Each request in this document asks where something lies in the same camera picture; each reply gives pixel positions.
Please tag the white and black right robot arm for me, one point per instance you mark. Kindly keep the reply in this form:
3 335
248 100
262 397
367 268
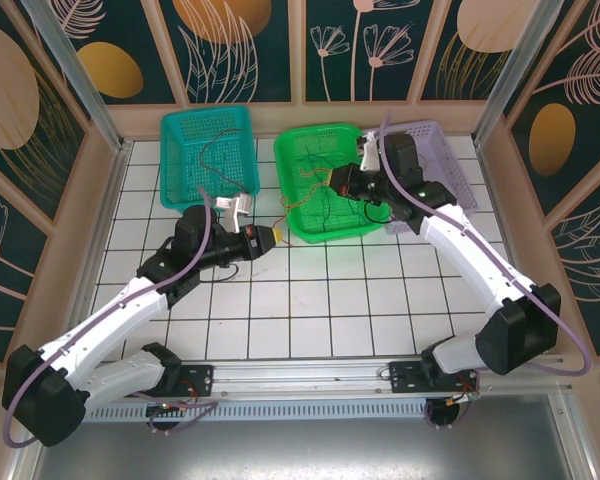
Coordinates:
470 255

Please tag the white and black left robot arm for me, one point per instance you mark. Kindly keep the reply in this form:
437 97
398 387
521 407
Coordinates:
105 315

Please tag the green plastic basket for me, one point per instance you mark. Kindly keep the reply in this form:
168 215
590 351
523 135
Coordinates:
305 220

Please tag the lavender plastic basket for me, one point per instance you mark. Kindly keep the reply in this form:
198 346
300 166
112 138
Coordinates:
450 165

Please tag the teal plastic basket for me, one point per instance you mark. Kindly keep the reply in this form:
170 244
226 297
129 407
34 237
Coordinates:
180 150

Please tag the grey metal sheet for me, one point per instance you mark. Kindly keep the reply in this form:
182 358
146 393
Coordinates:
300 450

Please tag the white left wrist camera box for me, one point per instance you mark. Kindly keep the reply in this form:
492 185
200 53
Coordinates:
235 207

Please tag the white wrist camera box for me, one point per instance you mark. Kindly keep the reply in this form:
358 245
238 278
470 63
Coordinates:
235 207
369 152

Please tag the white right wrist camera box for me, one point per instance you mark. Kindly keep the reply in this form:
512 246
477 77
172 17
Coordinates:
369 152

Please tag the aluminium extrusion rail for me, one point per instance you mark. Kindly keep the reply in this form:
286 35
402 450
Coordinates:
300 375

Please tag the aluminium frame post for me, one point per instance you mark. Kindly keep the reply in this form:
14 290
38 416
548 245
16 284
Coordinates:
515 75
80 85

